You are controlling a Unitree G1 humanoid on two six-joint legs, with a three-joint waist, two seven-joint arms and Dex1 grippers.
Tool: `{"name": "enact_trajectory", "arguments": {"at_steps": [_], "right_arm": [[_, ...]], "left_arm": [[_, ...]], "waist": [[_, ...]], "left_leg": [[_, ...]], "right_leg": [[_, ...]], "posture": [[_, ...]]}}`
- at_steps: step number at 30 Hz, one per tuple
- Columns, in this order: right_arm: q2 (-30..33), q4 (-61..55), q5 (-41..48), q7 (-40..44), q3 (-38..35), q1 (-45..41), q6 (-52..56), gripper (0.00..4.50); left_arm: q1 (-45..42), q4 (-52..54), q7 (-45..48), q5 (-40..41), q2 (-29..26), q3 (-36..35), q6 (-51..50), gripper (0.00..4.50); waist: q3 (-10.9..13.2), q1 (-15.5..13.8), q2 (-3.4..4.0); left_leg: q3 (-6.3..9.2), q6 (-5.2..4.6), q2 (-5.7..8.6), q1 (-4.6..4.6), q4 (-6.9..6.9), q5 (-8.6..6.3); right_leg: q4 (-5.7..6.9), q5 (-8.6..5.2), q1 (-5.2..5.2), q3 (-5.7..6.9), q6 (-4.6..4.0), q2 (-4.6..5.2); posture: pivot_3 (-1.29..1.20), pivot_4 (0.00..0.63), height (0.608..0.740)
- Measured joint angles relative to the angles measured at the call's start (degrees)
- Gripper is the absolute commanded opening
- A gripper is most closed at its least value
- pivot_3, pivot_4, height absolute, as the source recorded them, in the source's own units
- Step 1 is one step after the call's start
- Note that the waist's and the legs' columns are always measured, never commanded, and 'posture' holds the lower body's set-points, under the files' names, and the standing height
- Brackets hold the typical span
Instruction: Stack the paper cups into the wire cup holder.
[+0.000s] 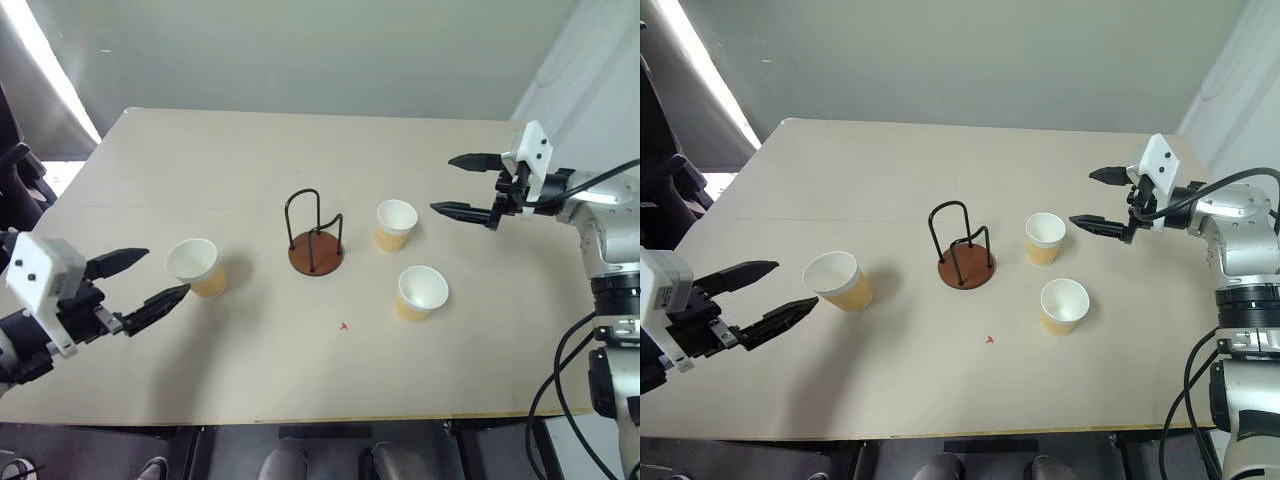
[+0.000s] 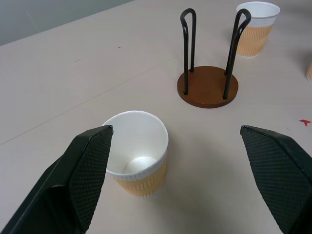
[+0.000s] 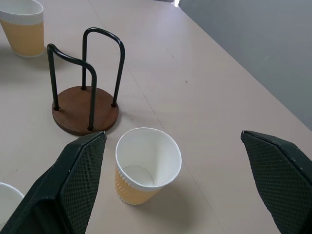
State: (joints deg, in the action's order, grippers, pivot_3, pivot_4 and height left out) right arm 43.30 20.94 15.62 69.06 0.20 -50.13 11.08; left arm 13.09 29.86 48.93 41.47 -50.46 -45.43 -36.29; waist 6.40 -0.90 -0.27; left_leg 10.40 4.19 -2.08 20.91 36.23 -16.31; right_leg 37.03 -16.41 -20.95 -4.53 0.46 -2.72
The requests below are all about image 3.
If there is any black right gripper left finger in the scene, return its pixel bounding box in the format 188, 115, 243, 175
0, 131, 107, 234

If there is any wooden base cup holder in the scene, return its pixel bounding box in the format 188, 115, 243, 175
46, 27, 126, 136

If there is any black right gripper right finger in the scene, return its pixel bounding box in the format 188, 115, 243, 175
240, 130, 312, 234

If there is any yellow white paper cup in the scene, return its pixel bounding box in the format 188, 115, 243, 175
115, 127, 182, 206
0, 182, 25, 227
0, 0, 45, 59

